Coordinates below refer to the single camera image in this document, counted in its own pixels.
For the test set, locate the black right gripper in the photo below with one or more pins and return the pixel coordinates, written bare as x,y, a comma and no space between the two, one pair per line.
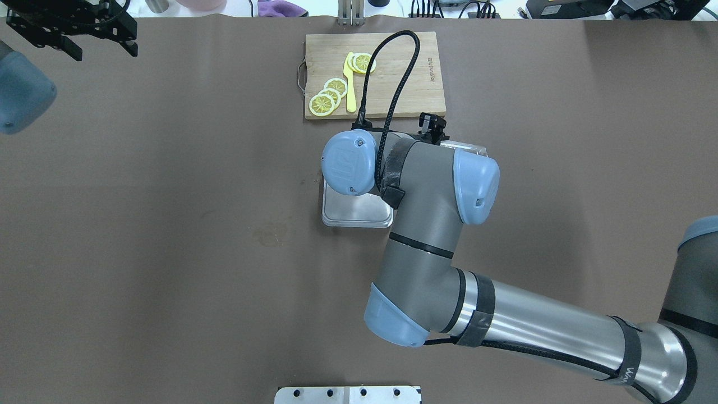
432,123

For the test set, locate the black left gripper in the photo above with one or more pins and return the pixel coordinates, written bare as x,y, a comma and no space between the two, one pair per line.
67,29

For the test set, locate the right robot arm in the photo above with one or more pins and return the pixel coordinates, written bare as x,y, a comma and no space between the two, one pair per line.
597,257

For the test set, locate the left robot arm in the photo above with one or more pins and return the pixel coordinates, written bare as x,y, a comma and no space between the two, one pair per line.
26,92

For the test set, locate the silver kitchen scale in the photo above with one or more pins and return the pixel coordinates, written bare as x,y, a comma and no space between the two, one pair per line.
355,211

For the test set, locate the yellow plastic knife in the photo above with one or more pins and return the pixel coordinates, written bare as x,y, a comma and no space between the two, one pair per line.
350,101

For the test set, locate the lemon slice middle stack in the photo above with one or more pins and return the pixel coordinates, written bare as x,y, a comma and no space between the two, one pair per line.
334,94

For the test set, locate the lemon slice back pair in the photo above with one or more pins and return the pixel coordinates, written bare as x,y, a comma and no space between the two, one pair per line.
350,63

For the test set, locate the purple cloth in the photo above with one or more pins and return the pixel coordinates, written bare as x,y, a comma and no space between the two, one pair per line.
277,9

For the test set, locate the aluminium frame post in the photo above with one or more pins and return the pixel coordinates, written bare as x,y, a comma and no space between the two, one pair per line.
351,12

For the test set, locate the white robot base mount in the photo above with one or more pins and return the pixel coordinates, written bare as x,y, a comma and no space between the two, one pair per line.
350,394

